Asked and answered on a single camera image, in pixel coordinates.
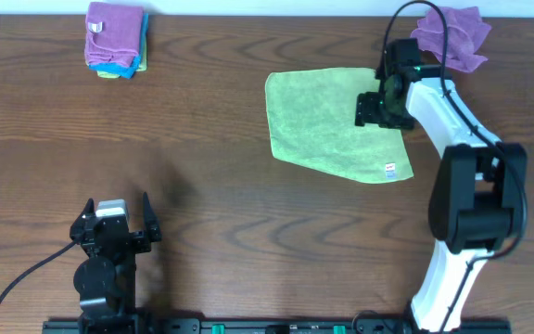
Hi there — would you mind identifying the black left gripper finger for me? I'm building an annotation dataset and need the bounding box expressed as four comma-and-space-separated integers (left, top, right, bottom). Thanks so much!
70, 199, 95, 242
142, 192, 162, 242

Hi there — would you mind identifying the light green cloth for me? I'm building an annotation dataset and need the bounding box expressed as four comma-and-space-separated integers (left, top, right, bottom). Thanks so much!
265, 68, 413, 184

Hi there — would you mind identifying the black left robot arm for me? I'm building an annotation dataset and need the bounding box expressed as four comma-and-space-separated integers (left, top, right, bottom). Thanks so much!
70, 193, 162, 334

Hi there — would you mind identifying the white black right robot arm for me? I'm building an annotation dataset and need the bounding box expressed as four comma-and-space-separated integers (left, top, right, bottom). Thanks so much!
355, 68, 528, 333

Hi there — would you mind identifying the crumpled purple cloth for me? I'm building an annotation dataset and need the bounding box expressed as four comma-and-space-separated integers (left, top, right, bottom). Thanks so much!
410, 6, 491, 73

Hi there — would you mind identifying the folded blue cloth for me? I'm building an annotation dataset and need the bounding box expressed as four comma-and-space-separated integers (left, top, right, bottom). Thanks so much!
87, 14, 149, 79

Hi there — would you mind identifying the folded yellow-green cloth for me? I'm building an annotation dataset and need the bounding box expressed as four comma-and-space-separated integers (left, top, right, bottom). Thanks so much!
87, 44, 147, 79

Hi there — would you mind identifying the folded purple cloth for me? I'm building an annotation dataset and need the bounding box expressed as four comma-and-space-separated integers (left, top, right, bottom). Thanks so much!
84, 2, 144, 68

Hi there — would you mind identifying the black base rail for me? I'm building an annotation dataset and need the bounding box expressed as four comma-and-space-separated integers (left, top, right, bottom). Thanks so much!
42, 317, 512, 334

